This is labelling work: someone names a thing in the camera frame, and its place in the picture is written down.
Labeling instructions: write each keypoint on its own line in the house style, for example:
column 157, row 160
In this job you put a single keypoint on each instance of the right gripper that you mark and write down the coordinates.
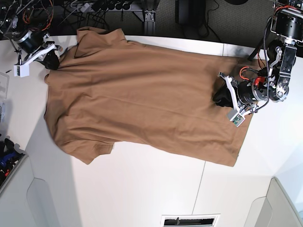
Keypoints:
column 33, row 43

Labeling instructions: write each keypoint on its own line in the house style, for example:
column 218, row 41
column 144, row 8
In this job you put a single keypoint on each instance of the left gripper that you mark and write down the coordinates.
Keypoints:
column 242, row 96

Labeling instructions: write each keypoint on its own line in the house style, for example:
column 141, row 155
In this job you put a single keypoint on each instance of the brown t-shirt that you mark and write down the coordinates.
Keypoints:
column 108, row 90

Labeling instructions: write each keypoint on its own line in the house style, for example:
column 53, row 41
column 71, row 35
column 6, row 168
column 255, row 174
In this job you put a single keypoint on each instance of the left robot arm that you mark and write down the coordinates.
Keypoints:
column 282, row 35

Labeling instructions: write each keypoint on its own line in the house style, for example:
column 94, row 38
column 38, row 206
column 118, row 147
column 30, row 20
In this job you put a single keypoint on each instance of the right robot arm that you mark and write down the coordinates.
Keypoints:
column 26, row 24

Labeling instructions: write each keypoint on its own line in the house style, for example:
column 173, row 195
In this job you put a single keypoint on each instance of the clear plastic box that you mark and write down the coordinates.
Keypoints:
column 4, row 103

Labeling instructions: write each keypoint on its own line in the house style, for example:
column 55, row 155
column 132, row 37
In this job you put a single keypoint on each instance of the grey tool bin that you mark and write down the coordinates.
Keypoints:
column 9, row 158

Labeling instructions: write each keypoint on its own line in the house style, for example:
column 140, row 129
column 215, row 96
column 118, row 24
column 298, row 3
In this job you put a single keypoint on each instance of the white slotted vent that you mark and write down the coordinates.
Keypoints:
column 189, row 220

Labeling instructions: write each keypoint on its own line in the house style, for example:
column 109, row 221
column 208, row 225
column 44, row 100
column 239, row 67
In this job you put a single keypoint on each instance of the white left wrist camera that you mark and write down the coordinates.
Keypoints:
column 236, row 117

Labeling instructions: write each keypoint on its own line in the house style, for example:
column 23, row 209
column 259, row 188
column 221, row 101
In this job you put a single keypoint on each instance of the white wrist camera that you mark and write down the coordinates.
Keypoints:
column 21, row 70
column 236, row 117

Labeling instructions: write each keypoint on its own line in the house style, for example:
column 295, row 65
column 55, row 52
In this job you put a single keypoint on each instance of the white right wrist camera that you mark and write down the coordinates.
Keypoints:
column 21, row 70

